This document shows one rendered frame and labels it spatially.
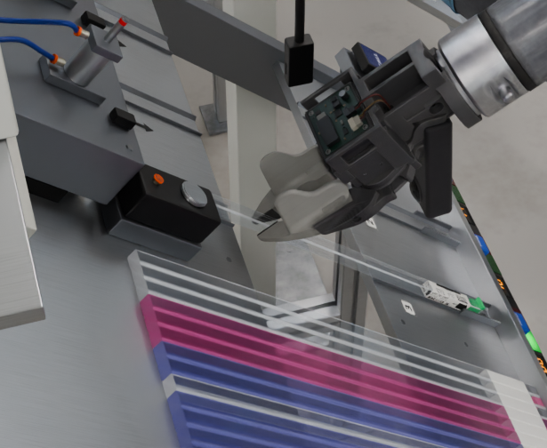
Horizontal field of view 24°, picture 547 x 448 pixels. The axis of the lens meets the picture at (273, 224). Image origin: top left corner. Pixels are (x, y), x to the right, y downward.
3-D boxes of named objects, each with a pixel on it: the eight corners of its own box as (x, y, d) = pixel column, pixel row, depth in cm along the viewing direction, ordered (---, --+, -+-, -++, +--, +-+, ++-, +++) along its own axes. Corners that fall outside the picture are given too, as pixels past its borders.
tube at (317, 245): (470, 306, 132) (478, 300, 131) (475, 316, 131) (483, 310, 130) (67, 147, 99) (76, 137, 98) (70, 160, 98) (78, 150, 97)
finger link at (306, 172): (216, 172, 110) (305, 117, 108) (253, 203, 115) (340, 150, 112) (223, 200, 108) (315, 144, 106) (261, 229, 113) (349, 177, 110)
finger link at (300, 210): (228, 212, 108) (316, 148, 105) (266, 242, 112) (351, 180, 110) (240, 239, 106) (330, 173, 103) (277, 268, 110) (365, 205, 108)
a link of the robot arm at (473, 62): (502, 46, 109) (542, 112, 104) (457, 76, 110) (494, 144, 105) (466, -3, 103) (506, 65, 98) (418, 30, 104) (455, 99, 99)
